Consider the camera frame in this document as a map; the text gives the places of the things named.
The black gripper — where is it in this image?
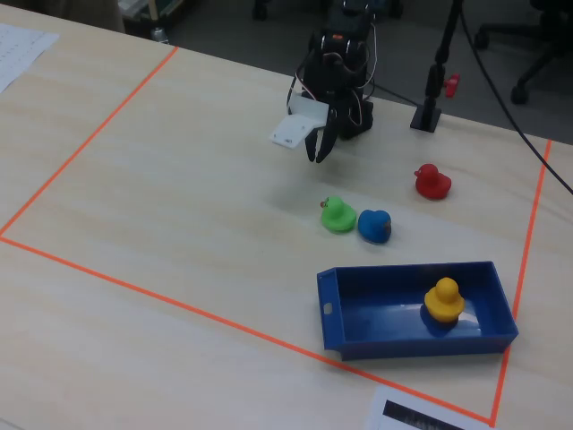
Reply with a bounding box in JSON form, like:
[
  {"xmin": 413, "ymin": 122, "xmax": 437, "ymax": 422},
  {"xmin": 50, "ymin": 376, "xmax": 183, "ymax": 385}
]
[{"xmin": 304, "ymin": 54, "xmax": 362, "ymax": 165}]

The yellow rubber duck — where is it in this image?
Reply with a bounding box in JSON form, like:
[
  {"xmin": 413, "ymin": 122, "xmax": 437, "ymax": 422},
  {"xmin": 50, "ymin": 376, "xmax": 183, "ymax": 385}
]
[{"xmin": 423, "ymin": 277, "xmax": 466, "ymax": 325}]

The green rubber duck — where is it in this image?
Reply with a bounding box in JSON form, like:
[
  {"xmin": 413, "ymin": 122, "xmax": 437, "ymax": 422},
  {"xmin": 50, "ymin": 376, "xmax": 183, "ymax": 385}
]
[{"xmin": 320, "ymin": 195, "xmax": 357, "ymax": 236}]

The blue rubber duck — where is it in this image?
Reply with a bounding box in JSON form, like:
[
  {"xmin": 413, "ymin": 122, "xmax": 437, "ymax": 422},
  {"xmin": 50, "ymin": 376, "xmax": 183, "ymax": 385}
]
[{"xmin": 356, "ymin": 209, "xmax": 393, "ymax": 245}]

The red rubber duck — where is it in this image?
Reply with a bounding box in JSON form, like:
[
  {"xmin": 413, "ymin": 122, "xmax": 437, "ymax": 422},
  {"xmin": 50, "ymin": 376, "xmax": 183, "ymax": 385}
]
[{"xmin": 413, "ymin": 163, "xmax": 453, "ymax": 202}]

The blue plastic box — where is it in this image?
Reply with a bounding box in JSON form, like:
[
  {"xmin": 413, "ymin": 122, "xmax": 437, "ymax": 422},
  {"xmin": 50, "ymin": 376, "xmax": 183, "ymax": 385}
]
[{"xmin": 316, "ymin": 261, "xmax": 519, "ymax": 362}]

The black office chair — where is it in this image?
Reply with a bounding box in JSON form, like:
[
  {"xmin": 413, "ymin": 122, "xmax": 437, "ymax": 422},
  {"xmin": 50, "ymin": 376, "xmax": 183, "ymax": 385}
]
[
  {"xmin": 473, "ymin": 0, "xmax": 573, "ymax": 106},
  {"xmin": 251, "ymin": 0, "xmax": 404, "ymax": 22}
]

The long orange tape strip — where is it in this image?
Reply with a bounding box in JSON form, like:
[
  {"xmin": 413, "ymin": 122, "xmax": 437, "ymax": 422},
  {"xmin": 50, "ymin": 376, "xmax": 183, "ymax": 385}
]
[{"xmin": 0, "ymin": 234, "xmax": 497, "ymax": 426}]

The white paper with black bar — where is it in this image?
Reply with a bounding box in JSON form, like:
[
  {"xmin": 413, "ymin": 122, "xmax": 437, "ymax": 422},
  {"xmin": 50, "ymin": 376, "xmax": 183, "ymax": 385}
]
[{"xmin": 363, "ymin": 385, "xmax": 493, "ymax": 430}]

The white printed paper sheet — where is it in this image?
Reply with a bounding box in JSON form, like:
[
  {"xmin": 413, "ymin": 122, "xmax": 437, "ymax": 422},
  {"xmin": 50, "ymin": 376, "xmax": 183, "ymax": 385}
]
[{"xmin": 0, "ymin": 22, "xmax": 61, "ymax": 94}]

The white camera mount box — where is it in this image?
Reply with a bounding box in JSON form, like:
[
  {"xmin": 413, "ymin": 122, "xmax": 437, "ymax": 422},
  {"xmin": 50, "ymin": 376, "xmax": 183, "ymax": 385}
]
[{"xmin": 269, "ymin": 93, "xmax": 329, "ymax": 151}]

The white red servo wire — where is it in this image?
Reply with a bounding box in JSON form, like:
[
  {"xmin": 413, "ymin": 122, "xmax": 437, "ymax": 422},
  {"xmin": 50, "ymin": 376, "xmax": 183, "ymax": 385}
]
[{"xmin": 355, "ymin": 20, "xmax": 378, "ymax": 129}]

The thick black cable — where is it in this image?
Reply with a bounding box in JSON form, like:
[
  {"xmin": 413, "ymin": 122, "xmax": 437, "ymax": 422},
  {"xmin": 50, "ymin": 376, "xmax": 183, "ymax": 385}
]
[{"xmin": 458, "ymin": 0, "xmax": 573, "ymax": 196}]

